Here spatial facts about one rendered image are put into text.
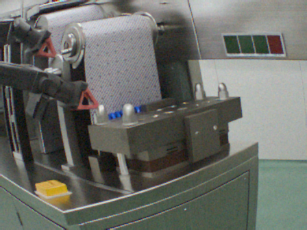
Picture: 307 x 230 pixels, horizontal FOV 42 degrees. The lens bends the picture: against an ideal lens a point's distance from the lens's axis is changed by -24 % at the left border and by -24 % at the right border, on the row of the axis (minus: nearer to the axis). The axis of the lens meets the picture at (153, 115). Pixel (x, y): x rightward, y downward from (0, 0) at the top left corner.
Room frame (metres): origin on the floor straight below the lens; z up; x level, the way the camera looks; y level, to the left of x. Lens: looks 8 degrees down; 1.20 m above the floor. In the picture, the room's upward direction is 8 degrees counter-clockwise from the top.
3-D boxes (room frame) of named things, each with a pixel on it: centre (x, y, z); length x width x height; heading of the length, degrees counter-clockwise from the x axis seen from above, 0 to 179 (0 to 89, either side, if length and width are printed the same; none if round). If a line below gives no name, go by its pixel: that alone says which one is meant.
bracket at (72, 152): (1.32, 0.25, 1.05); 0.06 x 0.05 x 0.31; 129
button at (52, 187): (1.04, 0.28, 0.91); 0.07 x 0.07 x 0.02; 39
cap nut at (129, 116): (1.14, 0.05, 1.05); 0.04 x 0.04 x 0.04
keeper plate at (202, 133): (1.21, -0.11, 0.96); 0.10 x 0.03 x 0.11; 129
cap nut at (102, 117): (1.21, 0.12, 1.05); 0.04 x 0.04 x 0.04
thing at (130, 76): (1.34, 0.07, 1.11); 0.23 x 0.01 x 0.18; 129
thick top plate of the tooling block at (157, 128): (1.28, -0.04, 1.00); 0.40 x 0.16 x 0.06; 129
